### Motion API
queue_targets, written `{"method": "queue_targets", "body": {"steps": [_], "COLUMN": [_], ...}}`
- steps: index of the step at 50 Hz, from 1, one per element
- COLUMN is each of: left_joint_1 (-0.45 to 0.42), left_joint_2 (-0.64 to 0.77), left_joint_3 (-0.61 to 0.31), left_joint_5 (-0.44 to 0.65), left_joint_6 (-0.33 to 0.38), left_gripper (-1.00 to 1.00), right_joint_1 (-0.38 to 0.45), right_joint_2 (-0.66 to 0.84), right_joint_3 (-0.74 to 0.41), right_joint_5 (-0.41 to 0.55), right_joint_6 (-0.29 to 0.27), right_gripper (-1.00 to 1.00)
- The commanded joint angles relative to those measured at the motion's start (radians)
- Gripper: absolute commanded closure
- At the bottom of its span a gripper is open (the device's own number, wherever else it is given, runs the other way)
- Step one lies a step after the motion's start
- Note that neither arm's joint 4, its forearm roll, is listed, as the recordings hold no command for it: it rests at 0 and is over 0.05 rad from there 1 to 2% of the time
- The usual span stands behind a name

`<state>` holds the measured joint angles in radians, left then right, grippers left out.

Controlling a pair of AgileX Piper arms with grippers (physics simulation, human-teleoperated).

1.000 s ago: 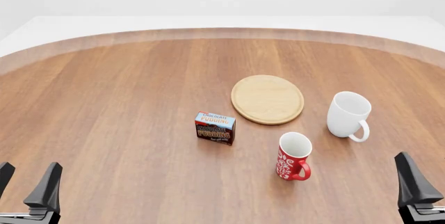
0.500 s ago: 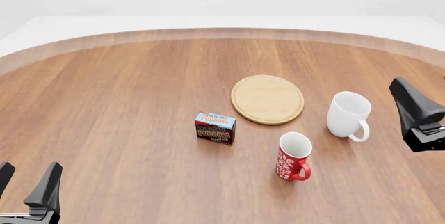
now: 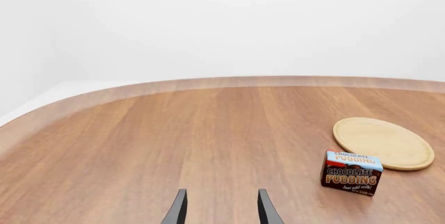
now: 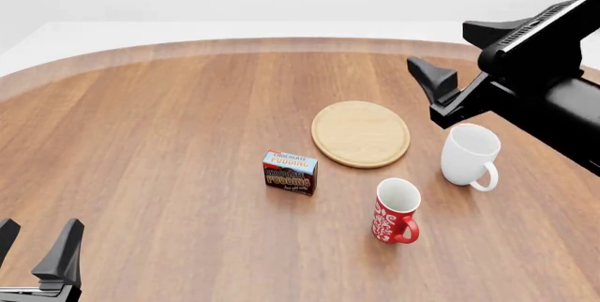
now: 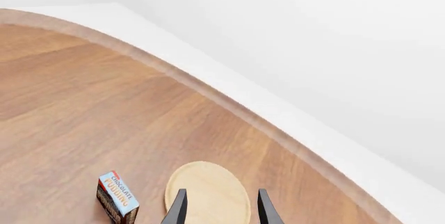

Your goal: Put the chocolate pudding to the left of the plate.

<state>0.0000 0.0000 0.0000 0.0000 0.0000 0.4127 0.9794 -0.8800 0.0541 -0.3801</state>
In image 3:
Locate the chocolate pudding box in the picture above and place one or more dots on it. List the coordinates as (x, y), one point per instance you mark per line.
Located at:
(351, 175)

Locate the round pale wooden plate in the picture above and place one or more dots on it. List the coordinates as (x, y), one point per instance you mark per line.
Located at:
(386, 141)

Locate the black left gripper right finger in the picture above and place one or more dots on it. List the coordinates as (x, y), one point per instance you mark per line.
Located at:
(266, 209)

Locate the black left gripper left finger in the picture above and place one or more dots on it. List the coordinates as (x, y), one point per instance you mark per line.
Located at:
(177, 209)

